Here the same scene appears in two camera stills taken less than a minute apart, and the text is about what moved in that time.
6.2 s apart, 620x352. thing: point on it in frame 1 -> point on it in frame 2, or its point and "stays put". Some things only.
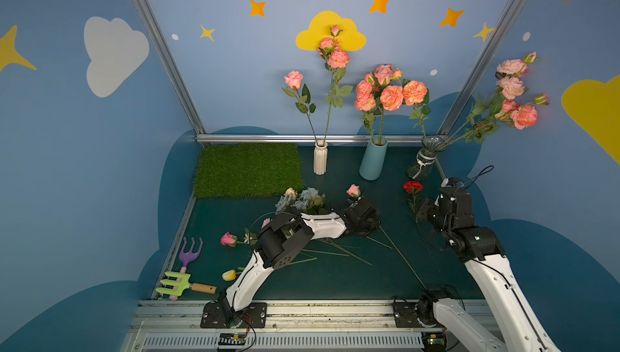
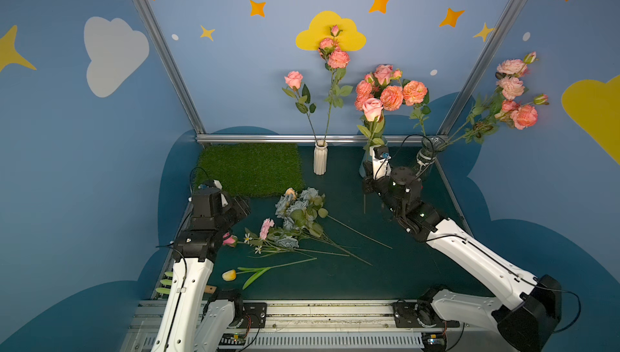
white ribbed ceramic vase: [320, 157] stays put
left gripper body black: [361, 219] -> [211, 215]
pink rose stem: [366, 101] stays put
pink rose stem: [302, 94] stays put
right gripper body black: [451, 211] -> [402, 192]
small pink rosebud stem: [354, 193] -> [373, 111]
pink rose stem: [521, 116] stays put
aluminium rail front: [165, 325] stays put
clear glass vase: [431, 145] stays put
